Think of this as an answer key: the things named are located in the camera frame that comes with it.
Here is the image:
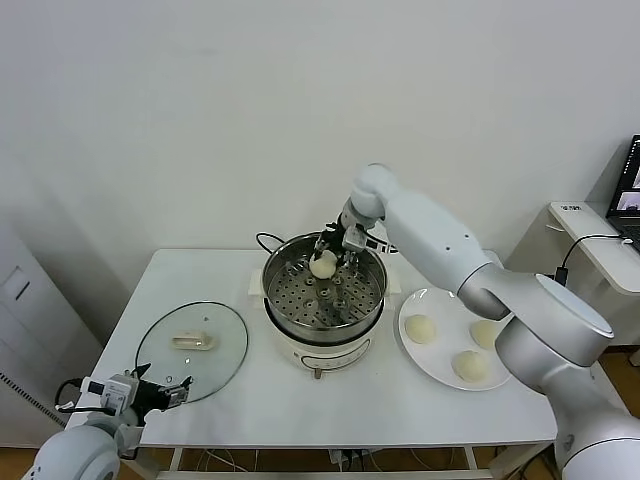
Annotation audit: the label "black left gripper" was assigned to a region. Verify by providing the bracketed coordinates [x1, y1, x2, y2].
[130, 363, 194, 412]

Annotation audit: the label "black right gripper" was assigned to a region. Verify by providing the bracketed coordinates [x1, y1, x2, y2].
[313, 213, 359, 274]

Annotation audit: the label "white steamed baozi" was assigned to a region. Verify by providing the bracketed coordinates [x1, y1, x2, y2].
[403, 314, 437, 346]
[451, 350, 489, 384]
[308, 251, 337, 280]
[469, 320, 500, 350]

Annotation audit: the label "round glass pot lid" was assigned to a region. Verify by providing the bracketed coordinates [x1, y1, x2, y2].
[135, 300, 250, 404]

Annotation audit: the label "perforated steel steamer basket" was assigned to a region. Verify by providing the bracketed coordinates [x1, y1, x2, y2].
[248, 231, 402, 342]

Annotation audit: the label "white metal cabinet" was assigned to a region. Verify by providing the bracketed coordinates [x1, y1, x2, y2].
[0, 216, 104, 454]

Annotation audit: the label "round white plate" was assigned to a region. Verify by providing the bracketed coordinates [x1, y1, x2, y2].
[397, 286, 514, 392]

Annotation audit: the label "white power strip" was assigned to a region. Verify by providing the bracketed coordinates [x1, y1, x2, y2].
[328, 449, 370, 473]

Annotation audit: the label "white side desk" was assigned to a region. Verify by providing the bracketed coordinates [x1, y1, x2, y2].
[503, 200, 640, 369]

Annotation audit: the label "open black laptop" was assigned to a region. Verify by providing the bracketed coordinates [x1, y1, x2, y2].
[605, 133, 640, 237]

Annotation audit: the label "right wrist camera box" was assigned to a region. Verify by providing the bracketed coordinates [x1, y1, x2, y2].
[343, 224, 392, 255]

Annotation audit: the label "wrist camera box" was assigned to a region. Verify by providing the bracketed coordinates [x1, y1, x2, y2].
[343, 224, 392, 255]
[81, 373, 140, 414]

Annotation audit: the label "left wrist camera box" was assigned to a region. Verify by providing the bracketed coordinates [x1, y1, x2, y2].
[81, 373, 140, 414]

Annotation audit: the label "black cooker power cord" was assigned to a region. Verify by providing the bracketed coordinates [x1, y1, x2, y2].
[255, 232, 287, 257]

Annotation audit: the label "white metal table frame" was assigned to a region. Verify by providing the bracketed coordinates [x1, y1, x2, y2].
[99, 444, 496, 480]

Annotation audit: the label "black left wrist camera cable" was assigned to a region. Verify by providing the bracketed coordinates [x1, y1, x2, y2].
[53, 378, 87, 415]

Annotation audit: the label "thin cables under table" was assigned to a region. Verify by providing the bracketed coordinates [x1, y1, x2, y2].
[197, 449, 262, 474]
[408, 449, 469, 474]

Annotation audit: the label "black laptop power adapter cable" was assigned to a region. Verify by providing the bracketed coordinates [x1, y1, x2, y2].
[552, 233, 633, 287]

